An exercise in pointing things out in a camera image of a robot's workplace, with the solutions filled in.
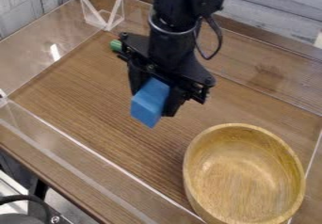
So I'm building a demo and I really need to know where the brown wooden bowl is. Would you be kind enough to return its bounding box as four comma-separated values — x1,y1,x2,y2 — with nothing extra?
183,123,306,224

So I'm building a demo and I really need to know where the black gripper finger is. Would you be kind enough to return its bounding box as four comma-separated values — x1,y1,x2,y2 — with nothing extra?
161,87,186,117
127,59,149,94

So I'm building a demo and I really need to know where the black table leg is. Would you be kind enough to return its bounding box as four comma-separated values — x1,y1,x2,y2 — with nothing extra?
33,179,49,200

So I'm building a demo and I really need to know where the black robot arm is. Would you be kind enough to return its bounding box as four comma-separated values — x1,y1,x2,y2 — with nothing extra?
117,0,224,117

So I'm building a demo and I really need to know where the black cable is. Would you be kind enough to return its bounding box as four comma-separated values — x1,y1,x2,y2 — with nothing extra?
0,195,52,224

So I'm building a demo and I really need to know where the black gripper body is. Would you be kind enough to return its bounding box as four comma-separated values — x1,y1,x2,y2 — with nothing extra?
117,32,215,104

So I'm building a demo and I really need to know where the clear acrylic tray wall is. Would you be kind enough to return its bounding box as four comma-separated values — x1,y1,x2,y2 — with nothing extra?
0,0,322,224

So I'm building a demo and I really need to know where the green white marker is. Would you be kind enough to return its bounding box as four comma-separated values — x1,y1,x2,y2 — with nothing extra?
109,40,121,52

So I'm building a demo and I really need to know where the blue rectangular block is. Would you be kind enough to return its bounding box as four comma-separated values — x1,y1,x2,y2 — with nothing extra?
131,78,169,128

